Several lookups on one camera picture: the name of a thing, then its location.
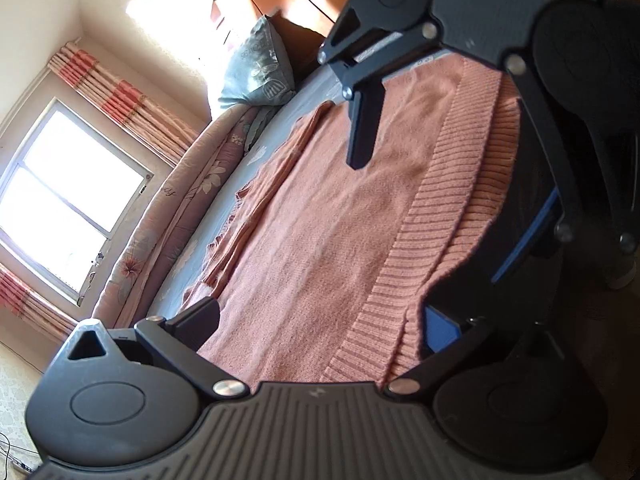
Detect grey-green floral pillow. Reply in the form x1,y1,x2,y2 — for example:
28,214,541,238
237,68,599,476
217,15,299,111

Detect flat grey-green pillow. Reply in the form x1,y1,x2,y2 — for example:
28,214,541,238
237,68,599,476
244,105,282,155

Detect pink patterned curtain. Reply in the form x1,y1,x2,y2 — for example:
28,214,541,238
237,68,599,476
46,44,202,167
0,264,77,345

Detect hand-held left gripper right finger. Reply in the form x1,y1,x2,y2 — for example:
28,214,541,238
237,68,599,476
384,304,565,402

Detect orange knit sweater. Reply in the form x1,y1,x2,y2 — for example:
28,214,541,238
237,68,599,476
181,54,523,386

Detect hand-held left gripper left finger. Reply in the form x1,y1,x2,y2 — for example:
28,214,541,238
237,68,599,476
67,296,251,402

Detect folded pink floral quilt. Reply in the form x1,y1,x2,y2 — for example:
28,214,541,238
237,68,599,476
91,104,281,330

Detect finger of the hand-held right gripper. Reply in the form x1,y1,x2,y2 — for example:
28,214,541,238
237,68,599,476
317,6,442,171
491,52,640,283

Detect wooden headboard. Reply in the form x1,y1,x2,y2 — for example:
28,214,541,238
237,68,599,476
231,0,373,83

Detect window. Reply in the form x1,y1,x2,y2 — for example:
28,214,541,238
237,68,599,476
0,99,155,307

